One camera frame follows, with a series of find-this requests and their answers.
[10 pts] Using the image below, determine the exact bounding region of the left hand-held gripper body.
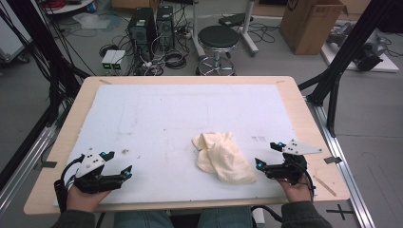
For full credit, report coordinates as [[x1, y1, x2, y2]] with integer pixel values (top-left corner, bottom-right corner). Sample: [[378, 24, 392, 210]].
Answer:
[[73, 146, 120, 195]]

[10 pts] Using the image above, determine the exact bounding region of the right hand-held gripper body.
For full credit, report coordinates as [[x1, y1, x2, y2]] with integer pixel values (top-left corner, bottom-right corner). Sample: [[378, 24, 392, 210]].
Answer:
[[263, 139, 323, 186]]

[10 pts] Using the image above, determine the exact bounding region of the cream cloth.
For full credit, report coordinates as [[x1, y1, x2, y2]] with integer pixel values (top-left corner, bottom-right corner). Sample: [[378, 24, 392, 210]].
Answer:
[[191, 131, 258, 185]]

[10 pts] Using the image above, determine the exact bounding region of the person's right hand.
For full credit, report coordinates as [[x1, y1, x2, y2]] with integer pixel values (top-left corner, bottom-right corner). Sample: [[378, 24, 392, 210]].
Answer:
[[277, 177, 315, 203]]

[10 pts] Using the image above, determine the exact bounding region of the person's left hand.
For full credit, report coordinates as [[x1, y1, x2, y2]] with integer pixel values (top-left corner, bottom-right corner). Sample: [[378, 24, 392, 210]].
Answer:
[[66, 184, 112, 214]]

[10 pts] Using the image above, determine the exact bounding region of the thin wooden stick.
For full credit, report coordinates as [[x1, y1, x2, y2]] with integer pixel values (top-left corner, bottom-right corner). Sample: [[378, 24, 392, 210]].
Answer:
[[313, 175, 337, 198]]

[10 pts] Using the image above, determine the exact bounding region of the person's left leg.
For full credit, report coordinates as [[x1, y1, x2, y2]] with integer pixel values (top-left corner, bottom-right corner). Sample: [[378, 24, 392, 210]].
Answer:
[[113, 210, 175, 228]]

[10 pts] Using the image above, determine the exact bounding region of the person's leg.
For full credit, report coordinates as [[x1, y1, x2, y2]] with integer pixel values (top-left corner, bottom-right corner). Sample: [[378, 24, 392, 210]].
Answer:
[[198, 206, 254, 228], [113, 210, 175, 228]]

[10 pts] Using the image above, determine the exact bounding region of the black tape cross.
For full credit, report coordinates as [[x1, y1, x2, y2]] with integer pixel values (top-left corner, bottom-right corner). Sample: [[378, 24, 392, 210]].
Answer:
[[326, 203, 355, 221]]

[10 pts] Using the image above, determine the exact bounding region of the person's right leg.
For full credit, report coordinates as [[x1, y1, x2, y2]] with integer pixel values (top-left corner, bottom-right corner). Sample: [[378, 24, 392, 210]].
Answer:
[[198, 206, 254, 228]]

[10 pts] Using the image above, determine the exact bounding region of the white power supply unit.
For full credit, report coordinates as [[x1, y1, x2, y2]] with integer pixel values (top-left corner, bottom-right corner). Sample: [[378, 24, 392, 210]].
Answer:
[[110, 49, 127, 71], [101, 49, 119, 71]]

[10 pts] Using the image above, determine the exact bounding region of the white desk leg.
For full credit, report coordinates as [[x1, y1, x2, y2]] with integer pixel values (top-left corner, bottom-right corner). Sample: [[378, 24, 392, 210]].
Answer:
[[240, 0, 259, 57], [189, 0, 207, 60]]

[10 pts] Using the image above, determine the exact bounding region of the cardboard box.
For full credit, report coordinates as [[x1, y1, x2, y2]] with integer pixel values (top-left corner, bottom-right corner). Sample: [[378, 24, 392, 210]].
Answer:
[[279, 0, 349, 56]]

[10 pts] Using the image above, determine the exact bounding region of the black round stool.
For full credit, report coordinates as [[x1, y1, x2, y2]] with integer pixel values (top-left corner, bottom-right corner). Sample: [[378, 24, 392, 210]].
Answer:
[[195, 25, 241, 76]]

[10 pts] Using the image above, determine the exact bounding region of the black computer tower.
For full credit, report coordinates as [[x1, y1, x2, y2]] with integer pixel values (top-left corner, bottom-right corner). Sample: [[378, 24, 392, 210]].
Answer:
[[127, 8, 158, 61], [156, 5, 176, 51]]

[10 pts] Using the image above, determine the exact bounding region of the grey machine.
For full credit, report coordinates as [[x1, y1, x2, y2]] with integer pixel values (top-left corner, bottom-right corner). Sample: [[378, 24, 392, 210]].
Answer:
[[326, 22, 393, 72]]

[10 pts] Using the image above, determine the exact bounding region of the black flat device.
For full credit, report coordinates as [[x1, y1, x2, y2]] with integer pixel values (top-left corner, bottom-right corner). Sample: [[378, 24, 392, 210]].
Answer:
[[218, 12, 255, 28]]

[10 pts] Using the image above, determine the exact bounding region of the clear plastic bag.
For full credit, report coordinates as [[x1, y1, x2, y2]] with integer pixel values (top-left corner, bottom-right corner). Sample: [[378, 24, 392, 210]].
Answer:
[[72, 12, 123, 31]]

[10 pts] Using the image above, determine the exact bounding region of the white board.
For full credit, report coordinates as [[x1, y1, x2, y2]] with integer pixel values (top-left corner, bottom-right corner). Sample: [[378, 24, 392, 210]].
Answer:
[[320, 29, 400, 73]]

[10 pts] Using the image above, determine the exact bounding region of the white round table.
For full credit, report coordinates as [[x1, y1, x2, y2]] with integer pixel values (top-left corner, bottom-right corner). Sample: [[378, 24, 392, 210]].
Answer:
[[41, 0, 96, 15]]

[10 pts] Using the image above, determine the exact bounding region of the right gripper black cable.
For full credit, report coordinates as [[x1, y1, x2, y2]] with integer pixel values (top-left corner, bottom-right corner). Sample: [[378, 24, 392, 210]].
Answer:
[[297, 158, 317, 200]]

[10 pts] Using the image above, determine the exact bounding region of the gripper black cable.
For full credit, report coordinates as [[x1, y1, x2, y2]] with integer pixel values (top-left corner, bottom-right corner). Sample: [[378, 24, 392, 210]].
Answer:
[[52, 154, 86, 214], [297, 158, 317, 200]]

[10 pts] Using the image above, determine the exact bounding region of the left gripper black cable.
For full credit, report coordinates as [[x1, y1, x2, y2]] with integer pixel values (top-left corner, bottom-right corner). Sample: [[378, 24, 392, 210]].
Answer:
[[52, 154, 86, 214]]

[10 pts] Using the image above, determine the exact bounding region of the aluminium rail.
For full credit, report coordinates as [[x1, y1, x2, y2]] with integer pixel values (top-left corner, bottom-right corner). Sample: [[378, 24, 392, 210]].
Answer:
[[305, 96, 376, 228], [0, 124, 58, 217]]

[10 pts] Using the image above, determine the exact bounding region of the coiled black cable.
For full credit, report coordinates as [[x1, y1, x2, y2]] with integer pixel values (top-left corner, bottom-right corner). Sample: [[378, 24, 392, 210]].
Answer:
[[164, 48, 188, 70]]

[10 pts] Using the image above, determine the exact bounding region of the black frame stand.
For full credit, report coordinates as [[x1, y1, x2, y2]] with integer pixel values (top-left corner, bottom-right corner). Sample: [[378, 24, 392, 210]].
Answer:
[[297, 0, 403, 138], [0, 0, 91, 127]]

